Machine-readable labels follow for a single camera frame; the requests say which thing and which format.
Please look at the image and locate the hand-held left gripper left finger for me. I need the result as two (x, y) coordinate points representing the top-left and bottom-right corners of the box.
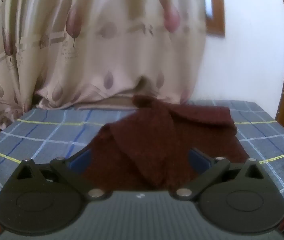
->
(16, 147), (113, 201)

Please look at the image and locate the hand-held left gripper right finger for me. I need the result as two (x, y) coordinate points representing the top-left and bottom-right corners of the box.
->
(176, 148), (265, 201)

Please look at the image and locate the maroon knit sweater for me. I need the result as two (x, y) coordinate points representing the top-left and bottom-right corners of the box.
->
(84, 94), (249, 190)

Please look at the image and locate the blue plaid bed sheet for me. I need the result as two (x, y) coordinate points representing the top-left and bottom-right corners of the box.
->
(0, 100), (284, 233)

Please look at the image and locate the beige leaf print curtain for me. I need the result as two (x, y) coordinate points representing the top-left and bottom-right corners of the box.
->
(0, 0), (207, 128)

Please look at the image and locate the wooden window frame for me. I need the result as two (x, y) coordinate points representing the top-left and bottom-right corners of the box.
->
(201, 0), (226, 37)

